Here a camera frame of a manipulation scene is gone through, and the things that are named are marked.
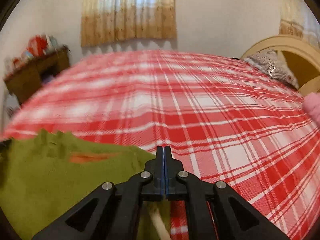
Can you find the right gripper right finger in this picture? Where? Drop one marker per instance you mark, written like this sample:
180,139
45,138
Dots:
214,210

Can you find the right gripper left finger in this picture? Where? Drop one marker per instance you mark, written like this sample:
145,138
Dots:
113,211

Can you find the green striped knit sweater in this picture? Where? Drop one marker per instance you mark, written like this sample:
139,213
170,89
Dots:
43,177

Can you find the red plaid bed sheet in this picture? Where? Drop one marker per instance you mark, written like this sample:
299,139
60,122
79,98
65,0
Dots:
221,117

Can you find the pink folded quilt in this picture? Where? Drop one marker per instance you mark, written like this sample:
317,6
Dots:
311,105

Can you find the brown wooden desk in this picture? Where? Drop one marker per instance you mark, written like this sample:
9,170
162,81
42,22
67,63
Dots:
28,79

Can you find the grey striped pillow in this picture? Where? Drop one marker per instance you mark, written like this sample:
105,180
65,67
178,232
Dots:
268,62

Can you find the cream wooden headboard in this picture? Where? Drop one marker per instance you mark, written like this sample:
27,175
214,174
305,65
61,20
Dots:
301,57

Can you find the red gift bag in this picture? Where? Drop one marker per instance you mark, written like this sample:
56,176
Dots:
37,45

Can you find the beige window curtain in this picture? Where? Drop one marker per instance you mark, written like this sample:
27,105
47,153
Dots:
108,21

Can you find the beige side curtain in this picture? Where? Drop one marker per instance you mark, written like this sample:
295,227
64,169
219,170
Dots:
297,19

